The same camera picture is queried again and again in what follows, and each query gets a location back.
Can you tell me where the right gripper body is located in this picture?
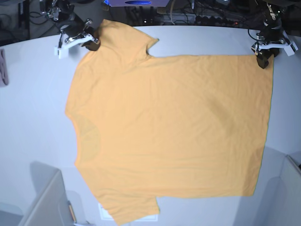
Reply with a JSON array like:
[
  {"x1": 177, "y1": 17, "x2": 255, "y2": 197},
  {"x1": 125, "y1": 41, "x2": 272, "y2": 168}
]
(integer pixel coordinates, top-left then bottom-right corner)
[{"x1": 58, "y1": 18, "x2": 99, "y2": 46}]

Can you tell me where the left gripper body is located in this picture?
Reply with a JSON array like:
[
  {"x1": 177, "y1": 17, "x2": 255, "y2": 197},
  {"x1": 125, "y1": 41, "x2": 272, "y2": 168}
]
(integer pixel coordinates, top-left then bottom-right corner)
[{"x1": 250, "y1": 25, "x2": 288, "y2": 56}]

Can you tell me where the orange yellow T-shirt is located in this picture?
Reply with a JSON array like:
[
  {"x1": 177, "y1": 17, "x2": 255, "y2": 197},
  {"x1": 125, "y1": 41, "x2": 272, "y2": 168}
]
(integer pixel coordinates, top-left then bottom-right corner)
[{"x1": 65, "y1": 20, "x2": 273, "y2": 225}]

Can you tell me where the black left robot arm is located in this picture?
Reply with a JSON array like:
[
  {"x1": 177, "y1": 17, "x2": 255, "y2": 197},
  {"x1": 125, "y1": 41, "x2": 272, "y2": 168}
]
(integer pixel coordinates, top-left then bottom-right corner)
[{"x1": 250, "y1": 3, "x2": 291, "y2": 69}]

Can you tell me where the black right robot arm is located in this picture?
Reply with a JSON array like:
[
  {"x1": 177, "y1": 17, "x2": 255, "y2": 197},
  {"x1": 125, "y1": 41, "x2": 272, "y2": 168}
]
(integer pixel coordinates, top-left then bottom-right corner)
[{"x1": 39, "y1": 0, "x2": 101, "y2": 56}]

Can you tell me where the purple blue device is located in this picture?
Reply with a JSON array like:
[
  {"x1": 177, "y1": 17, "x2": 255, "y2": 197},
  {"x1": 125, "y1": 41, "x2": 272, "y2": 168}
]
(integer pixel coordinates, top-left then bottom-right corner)
[{"x1": 101, "y1": 0, "x2": 170, "y2": 11}]

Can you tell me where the black power strip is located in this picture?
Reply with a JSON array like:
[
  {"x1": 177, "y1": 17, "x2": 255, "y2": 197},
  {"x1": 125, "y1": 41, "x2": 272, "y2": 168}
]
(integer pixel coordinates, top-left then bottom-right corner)
[{"x1": 195, "y1": 16, "x2": 239, "y2": 26}]

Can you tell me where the pink grey cloth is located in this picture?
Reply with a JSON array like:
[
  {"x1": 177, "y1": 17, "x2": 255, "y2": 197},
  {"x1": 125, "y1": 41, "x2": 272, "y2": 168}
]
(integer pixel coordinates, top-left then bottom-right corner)
[{"x1": 0, "y1": 49, "x2": 9, "y2": 87}]

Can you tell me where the grey bin right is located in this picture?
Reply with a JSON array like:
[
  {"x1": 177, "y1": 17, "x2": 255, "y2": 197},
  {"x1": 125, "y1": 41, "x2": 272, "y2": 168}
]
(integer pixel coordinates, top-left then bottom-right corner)
[{"x1": 233, "y1": 155, "x2": 301, "y2": 226}]

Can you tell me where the grey bin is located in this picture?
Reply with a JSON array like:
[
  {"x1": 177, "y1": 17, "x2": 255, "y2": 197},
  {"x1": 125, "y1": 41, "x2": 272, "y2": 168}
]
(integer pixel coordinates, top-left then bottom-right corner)
[
  {"x1": 233, "y1": 155, "x2": 301, "y2": 226},
  {"x1": 19, "y1": 161, "x2": 74, "y2": 226}
]

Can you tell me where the orange pencil in bin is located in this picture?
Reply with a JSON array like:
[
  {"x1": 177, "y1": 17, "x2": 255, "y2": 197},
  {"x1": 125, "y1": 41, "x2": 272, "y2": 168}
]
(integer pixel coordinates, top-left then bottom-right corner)
[{"x1": 68, "y1": 204, "x2": 77, "y2": 223}]

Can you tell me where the grey bin left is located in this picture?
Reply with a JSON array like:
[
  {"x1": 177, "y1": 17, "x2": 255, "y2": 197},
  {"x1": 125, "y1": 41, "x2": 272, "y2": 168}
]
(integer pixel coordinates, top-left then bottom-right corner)
[{"x1": 19, "y1": 161, "x2": 74, "y2": 226}]

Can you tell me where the white recessed table slot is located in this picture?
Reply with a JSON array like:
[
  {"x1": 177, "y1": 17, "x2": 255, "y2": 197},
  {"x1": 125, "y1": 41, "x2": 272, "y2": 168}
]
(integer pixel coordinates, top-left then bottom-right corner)
[{"x1": 98, "y1": 203, "x2": 158, "y2": 222}]

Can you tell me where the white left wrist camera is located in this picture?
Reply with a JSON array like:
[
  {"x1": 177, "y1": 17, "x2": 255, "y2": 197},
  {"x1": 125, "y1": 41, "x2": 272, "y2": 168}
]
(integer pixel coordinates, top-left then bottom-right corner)
[{"x1": 284, "y1": 41, "x2": 298, "y2": 56}]

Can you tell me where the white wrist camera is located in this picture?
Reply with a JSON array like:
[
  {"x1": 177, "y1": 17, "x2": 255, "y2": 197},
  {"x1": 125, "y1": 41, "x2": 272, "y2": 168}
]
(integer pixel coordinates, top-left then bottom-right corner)
[
  {"x1": 284, "y1": 41, "x2": 298, "y2": 56},
  {"x1": 54, "y1": 46, "x2": 69, "y2": 59}
]

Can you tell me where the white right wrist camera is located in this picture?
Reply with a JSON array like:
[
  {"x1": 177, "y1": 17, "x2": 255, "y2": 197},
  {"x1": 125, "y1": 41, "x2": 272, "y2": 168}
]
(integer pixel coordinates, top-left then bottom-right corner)
[{"x1": 54, "y1": 46, "x2": 69, "y2": 59}]

